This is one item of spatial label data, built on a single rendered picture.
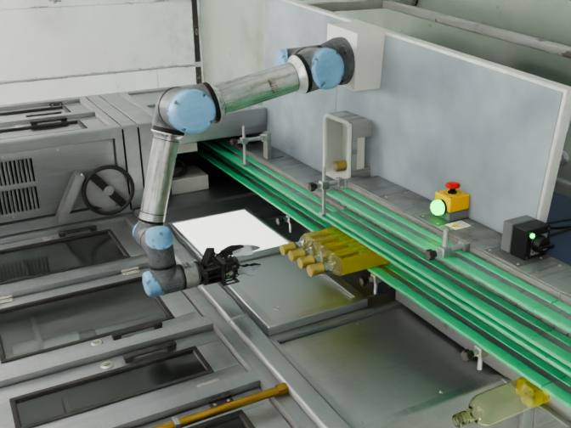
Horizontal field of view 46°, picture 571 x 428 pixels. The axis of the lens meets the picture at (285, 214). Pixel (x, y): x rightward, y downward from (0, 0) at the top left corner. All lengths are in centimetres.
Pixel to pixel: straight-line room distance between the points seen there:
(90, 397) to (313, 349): 60
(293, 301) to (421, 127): 66
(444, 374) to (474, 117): 69
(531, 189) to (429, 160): 40
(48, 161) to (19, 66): 275
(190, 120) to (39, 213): 118
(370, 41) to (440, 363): 100
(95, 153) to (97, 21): 282
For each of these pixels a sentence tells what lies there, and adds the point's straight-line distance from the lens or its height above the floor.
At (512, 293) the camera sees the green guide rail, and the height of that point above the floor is 95.
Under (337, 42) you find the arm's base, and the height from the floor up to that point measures 89.
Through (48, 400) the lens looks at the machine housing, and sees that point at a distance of 183.
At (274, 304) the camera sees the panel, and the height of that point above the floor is 124.
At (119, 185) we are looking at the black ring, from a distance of 282.
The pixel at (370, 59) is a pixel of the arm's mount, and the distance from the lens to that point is 217.
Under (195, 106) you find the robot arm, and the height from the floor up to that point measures 143.
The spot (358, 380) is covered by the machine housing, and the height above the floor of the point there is 120.
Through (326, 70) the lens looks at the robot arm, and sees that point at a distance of 194.
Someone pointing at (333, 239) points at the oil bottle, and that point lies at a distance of 209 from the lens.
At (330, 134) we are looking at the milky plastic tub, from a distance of 239.
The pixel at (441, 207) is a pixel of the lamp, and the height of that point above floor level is 84.
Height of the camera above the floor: 202
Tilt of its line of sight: 25 degrees down
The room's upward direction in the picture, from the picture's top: 102 degrees counter-clockwise
